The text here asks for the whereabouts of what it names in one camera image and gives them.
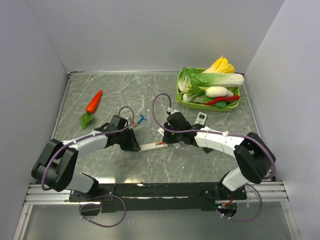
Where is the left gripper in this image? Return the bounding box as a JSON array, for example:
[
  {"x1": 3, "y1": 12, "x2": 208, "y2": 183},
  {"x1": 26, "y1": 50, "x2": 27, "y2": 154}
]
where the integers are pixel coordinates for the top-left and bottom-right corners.
[{"x1": 116, "y1": 127, "x2": 141, "y2": 152}]

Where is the white remote control body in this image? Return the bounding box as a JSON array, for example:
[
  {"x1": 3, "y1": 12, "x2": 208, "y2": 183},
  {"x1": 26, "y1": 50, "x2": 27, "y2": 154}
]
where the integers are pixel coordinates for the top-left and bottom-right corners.
[{"x1": 139, "y1": 142, "x2": 168, "y2": 152}]

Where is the white remote battery cover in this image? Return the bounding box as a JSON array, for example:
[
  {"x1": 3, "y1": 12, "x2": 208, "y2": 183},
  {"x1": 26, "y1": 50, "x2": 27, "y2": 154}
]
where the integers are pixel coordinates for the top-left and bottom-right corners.
[{"x1": 172, "y1": 143, "x2": 181, "y2": 149}]

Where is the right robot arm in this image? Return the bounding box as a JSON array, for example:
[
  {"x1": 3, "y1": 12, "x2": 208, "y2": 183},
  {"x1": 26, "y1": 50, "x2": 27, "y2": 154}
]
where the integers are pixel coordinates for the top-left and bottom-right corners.
[{"x1": 163, "y1": 111, "x2": 276, "y2": 199}]

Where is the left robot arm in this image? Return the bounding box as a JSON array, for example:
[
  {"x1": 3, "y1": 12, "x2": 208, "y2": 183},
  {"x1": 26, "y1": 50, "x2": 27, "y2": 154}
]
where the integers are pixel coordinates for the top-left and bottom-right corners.
[{"x1": 31, "y1": 115, "x2": 141, "y2": 201}]

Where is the small white remote control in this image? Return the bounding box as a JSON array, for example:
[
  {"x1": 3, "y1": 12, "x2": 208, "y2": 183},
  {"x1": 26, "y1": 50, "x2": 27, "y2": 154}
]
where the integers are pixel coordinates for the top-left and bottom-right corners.
[{"x1": 194, "y1": 112, "x2": 207, "y2": 125}]

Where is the green plastic basket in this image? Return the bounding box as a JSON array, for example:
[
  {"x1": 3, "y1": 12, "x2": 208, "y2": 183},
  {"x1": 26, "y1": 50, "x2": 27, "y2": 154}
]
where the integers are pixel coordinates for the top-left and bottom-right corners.
[{"x1": 178, "y1": 82, "x2": 247, "y2": 112}]

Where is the green toy bok choy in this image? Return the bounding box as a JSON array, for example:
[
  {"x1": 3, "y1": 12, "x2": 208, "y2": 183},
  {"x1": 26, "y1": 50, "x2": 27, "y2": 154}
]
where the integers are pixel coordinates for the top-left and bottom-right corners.
[{"x1": 176, "y1": 87, "x2": 205, "y2": 103}]

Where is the orange toy carrot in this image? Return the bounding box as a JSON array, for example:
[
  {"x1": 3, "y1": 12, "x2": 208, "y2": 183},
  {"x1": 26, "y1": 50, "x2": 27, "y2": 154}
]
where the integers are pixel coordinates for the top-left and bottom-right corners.
[{"x1": 79, "y1": 90, "x2": 103, "y2": 129}]

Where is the green toy pepper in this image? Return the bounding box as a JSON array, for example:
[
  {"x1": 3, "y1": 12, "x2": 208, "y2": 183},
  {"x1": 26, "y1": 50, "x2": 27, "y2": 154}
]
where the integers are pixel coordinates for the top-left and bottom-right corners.
[{"x1": 214, "y1": 101, "x2": 227, "y2": 109}]

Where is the toy napa cabbage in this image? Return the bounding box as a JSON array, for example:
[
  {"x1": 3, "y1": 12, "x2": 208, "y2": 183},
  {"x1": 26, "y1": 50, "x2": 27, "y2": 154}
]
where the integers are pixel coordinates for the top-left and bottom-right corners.
[{"x1": 177, "y1": 67, "x2": 245, "y2": 93}]

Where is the white toy radish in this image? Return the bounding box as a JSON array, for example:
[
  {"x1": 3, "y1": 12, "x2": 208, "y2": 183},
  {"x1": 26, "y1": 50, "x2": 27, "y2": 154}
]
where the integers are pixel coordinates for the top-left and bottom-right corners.
[{"x1": 205, "y1": 86, "x2": 234, "y2": 98}]

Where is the red toy chili pepper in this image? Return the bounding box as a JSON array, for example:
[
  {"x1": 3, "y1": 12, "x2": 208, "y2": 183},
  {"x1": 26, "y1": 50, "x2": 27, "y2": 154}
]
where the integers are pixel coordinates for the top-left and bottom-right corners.
[{"x1": 204, "y1": 95, "x2": 240, "y2": 106}]

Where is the yellow toy cabbage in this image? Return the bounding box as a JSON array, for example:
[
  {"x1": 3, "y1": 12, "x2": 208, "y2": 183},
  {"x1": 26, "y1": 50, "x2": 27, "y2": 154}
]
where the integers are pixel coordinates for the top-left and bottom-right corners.
[{"x1": 203, "y1": 56, "x2": 236, "y2": 74}]

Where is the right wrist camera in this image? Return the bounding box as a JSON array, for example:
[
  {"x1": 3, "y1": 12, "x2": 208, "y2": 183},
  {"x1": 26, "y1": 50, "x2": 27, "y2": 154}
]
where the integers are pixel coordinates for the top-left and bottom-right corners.
[{"x1": 166, "y1": 107, "x2": 177, "y2": 116}]

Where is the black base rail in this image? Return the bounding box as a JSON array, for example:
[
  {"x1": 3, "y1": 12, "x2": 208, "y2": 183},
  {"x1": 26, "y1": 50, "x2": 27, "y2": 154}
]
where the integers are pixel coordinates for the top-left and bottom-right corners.
[{"x1": 69, "y1": 182, "x2": 247, "y2": 213}]

